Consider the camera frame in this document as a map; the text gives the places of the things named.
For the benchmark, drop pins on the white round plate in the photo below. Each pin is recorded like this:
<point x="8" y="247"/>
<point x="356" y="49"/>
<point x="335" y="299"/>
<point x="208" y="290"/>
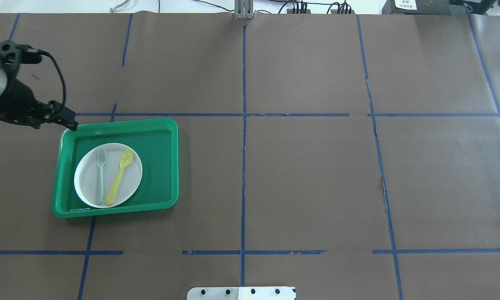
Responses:
<point x="85" y="175"/>

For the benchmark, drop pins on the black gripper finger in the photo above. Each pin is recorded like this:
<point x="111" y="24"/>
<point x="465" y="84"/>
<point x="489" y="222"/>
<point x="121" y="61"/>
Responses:
<point x="59" y="114"/>

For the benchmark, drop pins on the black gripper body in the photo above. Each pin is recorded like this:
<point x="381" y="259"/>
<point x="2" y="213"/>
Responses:
<point x="16" y="101"/>

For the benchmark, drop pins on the pale green plastic fork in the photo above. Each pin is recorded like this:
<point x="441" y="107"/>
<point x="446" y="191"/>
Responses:
<point x="100" y="163"/>

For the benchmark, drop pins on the black box with label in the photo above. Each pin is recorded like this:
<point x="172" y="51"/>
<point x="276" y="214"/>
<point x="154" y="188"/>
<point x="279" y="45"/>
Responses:
<point x="422" y="7"/>

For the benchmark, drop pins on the yellow plastic spoon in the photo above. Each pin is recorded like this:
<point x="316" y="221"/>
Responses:
<point x="125" y="160"/>

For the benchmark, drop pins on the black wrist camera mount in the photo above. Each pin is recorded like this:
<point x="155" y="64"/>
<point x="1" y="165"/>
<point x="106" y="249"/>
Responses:
<point x="12" y="55"/>

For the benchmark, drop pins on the green plastic tray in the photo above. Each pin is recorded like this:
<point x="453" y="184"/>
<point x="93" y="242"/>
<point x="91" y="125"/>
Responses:
<point x="156" y="142"/>

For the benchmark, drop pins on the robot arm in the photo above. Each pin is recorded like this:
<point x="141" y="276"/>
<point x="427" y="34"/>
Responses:
<point x="18" y="106"/>

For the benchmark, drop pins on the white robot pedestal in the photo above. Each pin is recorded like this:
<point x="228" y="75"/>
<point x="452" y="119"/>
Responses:
<point x="243" y="293"/>

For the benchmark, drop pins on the aluminium frame post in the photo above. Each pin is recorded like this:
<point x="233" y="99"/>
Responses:
<point x="244" y="9"/>

